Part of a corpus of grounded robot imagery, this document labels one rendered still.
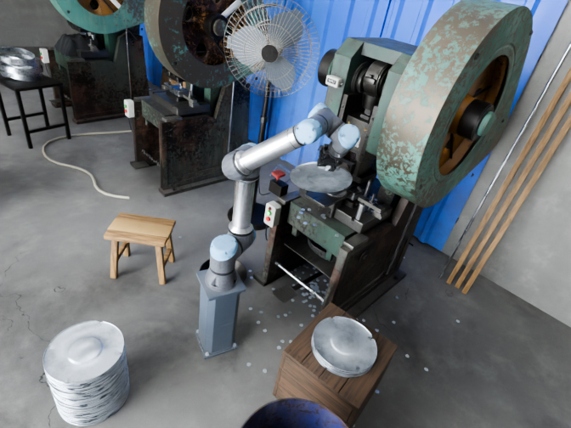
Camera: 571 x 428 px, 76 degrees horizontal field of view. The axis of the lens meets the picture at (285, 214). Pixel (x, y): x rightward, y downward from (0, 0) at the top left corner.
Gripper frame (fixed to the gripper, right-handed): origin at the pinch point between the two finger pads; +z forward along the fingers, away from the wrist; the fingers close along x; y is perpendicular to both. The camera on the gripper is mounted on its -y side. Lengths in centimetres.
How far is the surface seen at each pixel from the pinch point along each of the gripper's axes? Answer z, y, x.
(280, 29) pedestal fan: 39, 19, -94
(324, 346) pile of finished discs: 15, -5, 77
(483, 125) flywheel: -28, -54, -14
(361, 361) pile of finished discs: 11, -20, 82
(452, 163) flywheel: 5, -63, -10
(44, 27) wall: 454, 364, -350
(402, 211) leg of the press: 45, -57, 7
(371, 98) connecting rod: 3.1, -21.3, -36.6
